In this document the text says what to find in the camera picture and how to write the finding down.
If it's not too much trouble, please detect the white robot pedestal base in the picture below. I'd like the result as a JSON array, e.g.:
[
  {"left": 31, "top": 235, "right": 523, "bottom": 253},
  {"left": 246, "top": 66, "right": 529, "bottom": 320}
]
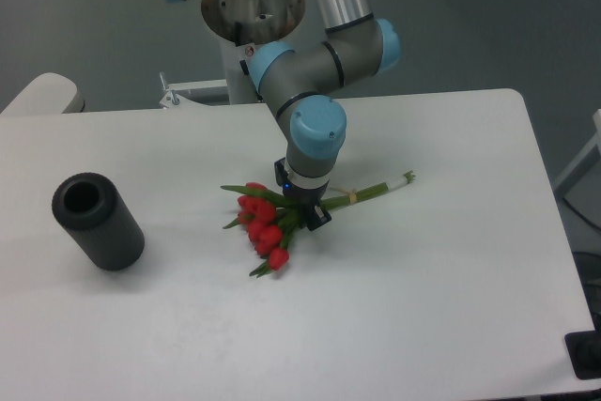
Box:
[{"left": 158, "top": 0, "right": 306, "bottom": 110}]

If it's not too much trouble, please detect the red tulip bouquet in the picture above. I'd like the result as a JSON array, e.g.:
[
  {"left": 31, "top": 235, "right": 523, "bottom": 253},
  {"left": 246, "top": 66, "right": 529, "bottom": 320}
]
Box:
[{"left": 221, "top": 171, "right": 416, "bottom": 278}]

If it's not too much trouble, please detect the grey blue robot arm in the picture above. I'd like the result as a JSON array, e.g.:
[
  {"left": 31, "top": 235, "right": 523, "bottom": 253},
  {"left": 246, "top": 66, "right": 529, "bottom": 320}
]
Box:
[{"left": 166, "top": 0, "right": 401, "bottom": 230}]

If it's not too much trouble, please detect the white furniture at right edge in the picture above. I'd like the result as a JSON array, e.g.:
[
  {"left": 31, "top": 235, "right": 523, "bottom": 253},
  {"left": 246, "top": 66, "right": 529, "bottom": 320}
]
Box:
[{"left": 551, "top": 110, "right": 600, "bottom": 232}]

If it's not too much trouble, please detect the black ribbed cylindrical vase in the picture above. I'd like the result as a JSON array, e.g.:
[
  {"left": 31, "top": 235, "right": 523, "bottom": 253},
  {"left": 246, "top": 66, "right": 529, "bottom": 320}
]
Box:
[{"left": 52, "top": 173, "right": 145, "bottom": 271}]

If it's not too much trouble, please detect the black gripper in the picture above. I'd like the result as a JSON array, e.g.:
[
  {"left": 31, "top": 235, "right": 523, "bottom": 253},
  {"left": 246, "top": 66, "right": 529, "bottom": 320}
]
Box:
[{"left": 274, "top": 158, "right": 331, "bottom": 231}]

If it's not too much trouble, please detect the black box at table edge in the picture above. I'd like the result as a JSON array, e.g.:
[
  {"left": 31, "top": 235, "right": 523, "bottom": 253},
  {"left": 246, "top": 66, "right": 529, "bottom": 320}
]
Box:
[{"left": 564, "top": 331, "right": 600, "bottom": 380}]

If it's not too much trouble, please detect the white chair armrest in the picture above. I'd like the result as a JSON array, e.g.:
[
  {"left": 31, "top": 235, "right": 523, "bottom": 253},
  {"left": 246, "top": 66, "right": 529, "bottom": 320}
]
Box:
[{"left": 1, "top": 72, "right": 85, "bottom": 117}]

